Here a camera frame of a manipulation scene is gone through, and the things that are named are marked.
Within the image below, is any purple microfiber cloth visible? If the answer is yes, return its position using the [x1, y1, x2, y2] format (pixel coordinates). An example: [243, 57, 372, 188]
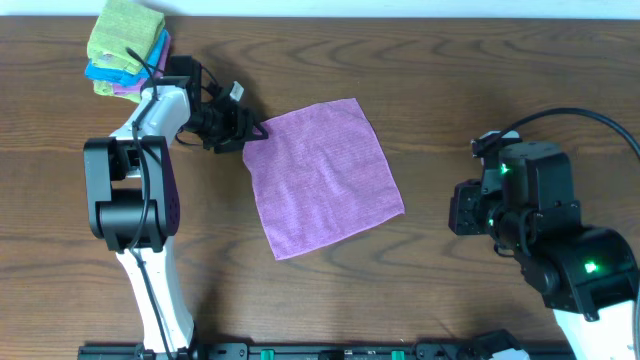
[243, 98, 405, 260]

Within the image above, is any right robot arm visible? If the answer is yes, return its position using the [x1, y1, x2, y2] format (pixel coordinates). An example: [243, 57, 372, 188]
[449, 138, 639, 359]

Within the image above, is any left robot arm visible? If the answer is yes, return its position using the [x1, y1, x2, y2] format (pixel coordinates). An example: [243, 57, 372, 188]
[78, 56, 269, 359]

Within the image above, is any purple folded cloth in stack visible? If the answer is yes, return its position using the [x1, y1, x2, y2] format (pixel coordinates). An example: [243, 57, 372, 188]
[111, 32, 172, 98]

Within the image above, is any blue folded cloth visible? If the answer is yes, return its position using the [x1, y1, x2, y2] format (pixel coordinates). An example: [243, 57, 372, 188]
[84, 28, 169, 88]

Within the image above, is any green folded cloth at bottom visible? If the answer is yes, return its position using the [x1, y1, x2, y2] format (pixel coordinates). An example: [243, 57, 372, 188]
[93, 79, 151, 104]

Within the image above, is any green folded cloth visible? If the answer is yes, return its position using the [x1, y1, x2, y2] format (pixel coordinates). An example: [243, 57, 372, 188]
[93, 79, 151, 104]
[87, 0, 165, 75]

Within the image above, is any green folded cloth on top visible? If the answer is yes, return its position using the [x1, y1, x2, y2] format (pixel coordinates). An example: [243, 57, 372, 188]
[87, 0, 165, 75]

